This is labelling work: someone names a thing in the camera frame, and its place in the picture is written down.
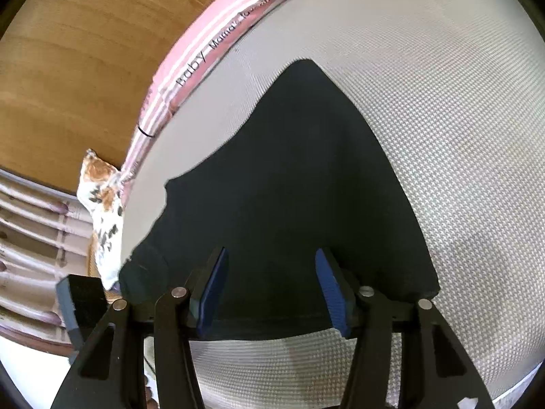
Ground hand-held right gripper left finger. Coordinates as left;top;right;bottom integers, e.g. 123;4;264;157
51;246;229;409

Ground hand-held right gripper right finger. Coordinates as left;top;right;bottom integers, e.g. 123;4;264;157
315;247;495;409

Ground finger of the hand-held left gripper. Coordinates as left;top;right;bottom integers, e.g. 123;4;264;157
57;274;109;352

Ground black pants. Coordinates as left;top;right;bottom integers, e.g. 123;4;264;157
118;60;440;342

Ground patterned curtain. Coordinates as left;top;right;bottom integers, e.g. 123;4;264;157
0;168;105;346

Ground floral pillow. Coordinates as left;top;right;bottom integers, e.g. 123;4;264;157
77;149;126;290

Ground pink striped pillow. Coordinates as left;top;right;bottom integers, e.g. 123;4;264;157
121;0;345;192

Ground wooden headboard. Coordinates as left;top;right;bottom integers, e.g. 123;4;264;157
0;0;265;197

